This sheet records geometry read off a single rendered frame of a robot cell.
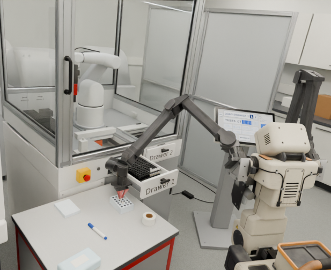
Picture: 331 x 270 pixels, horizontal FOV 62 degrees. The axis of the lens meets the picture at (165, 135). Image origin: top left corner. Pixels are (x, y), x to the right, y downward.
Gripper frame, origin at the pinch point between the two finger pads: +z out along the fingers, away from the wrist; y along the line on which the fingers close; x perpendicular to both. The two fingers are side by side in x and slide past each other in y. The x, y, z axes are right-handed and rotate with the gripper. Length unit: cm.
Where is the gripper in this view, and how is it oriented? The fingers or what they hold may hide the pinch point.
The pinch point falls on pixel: (120, 197)
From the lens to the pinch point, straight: 158.9
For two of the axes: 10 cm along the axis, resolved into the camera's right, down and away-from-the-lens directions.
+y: -8.1, 1.1, -5.8
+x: 5.8, 3.4, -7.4
